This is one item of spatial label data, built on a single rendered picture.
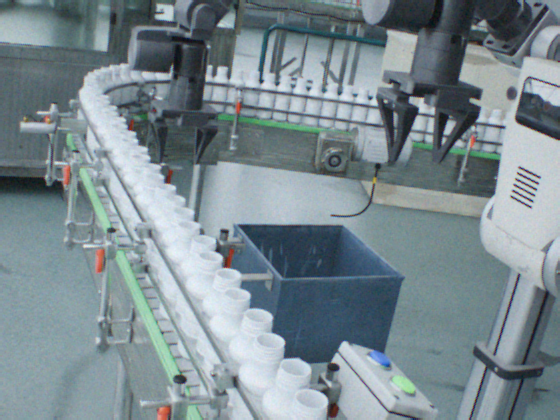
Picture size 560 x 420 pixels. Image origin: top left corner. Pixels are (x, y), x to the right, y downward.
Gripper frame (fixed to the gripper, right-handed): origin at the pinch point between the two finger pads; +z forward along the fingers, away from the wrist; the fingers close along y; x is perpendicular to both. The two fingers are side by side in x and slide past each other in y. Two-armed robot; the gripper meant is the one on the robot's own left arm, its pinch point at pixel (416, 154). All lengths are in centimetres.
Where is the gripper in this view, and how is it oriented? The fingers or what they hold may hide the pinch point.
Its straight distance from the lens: 88.5
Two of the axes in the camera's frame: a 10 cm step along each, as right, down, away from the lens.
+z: -1.6, 9.3, 3.4
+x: -3.6, -3.7, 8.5
